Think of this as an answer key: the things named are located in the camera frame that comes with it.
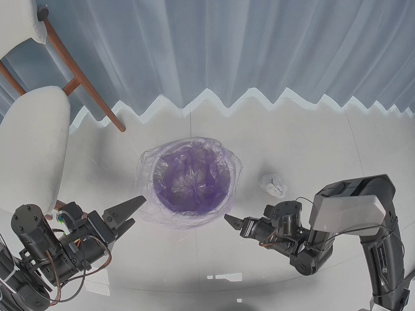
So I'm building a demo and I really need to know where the purple plastic bag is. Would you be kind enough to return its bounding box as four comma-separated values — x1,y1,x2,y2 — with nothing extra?
136,136,244,229

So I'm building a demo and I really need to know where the black cable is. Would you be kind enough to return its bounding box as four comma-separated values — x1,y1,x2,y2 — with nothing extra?
49,251,88,304

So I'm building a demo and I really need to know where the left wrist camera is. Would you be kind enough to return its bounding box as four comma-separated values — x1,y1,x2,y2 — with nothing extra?
56,202,85,231

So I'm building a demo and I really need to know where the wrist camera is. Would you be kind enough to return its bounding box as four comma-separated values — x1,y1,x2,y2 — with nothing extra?
263,204,283,224
56,202,85,231

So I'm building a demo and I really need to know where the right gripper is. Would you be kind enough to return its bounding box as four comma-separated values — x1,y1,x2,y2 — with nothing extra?
224,214,276,242

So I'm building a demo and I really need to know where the blue-grey curtain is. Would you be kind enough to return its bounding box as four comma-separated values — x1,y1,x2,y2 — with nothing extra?
0,0,415,124

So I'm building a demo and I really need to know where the white trash bin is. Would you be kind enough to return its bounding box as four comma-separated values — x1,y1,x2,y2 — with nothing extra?
150,144,236,219

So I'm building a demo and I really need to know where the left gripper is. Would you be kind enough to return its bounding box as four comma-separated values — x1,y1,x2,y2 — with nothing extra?
52,196,146,280

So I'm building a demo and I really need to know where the crumpled white paper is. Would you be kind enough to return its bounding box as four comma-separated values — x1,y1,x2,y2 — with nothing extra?
258,173,288,197

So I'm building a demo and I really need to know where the white cushioned wooden chair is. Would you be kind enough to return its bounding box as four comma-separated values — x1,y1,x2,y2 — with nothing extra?
0,0,126,221

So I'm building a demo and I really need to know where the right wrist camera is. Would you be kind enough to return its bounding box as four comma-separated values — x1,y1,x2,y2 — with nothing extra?
263,204,283,224

